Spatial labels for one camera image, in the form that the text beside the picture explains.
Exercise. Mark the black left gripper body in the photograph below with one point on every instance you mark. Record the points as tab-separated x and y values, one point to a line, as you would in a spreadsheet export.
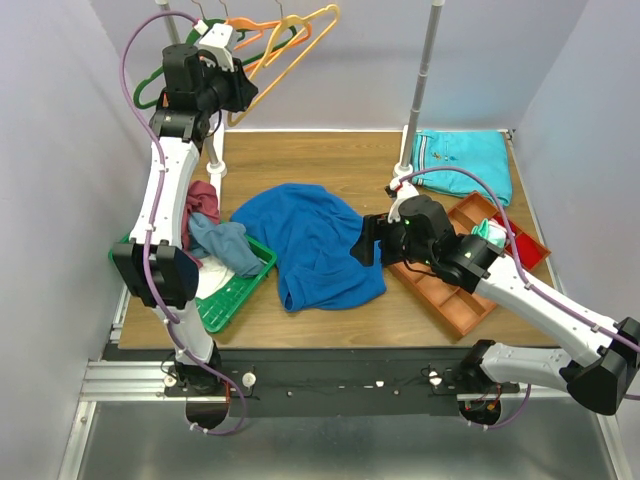
239	88

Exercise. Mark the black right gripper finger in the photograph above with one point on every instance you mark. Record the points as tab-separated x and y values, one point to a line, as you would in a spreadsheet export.
374	229
391	249

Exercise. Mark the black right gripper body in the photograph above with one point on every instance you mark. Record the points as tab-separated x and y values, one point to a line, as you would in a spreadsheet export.
417	251

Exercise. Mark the blue tank top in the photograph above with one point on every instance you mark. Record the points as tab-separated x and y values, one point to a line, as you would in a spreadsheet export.
312	231

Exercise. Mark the yellow hanger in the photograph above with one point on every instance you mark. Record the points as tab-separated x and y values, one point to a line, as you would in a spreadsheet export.
323	21

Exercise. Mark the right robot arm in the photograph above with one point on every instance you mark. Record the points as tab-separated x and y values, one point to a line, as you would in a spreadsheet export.
596	358

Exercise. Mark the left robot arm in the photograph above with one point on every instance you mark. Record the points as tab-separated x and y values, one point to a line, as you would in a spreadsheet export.
152	262

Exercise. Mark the green hanger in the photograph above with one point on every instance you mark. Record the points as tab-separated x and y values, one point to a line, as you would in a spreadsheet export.
250	32

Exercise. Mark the mint green sock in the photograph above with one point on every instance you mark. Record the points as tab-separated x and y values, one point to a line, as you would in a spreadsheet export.
491	231

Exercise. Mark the white right rack foot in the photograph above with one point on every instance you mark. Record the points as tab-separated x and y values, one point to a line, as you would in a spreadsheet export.
403	166

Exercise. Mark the white rack foot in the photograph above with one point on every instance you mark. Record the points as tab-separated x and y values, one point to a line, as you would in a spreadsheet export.
216	167
403	166

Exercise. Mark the left metal rack pole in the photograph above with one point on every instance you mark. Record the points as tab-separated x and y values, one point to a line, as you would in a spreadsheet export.
184	108

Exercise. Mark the metal rack pole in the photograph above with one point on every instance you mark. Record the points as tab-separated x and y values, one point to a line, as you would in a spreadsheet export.
429	42
184	108

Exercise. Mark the brown compartment organizer tray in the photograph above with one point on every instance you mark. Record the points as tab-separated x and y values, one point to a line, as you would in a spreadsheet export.
459	310

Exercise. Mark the white left rack foot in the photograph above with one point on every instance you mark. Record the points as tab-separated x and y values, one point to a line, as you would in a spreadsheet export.
216	167

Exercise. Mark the turquoise folded shorts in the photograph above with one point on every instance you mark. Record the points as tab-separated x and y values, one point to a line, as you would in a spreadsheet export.
482	153

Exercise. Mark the red cloth in organizer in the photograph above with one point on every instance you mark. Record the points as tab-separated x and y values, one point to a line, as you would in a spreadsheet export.
531	253

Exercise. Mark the maroon shirt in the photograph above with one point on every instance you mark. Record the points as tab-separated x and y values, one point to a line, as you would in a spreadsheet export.
201	198

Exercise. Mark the teal grey shirt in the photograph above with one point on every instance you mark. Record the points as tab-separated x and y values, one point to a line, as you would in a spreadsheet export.
226	242

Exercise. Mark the white cloth in tray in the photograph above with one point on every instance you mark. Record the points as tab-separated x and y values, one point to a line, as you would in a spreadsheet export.
213	276

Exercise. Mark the green plastic tray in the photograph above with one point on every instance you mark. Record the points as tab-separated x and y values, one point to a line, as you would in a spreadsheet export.
217	311

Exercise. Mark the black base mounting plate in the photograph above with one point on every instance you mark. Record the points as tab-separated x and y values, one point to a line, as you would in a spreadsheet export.
278	383

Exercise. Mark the right metal rack pole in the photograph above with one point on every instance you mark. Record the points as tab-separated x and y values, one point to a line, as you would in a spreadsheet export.
429	42

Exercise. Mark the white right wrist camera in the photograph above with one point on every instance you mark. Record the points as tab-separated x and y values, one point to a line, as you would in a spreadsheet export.
399	192

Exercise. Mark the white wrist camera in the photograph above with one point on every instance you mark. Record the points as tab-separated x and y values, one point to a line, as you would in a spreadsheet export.
399	192
219	41

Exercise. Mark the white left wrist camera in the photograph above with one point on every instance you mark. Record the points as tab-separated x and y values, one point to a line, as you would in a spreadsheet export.
219	41

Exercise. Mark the aluminium frame rail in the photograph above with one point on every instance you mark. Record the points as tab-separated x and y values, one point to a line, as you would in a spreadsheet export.
132	381

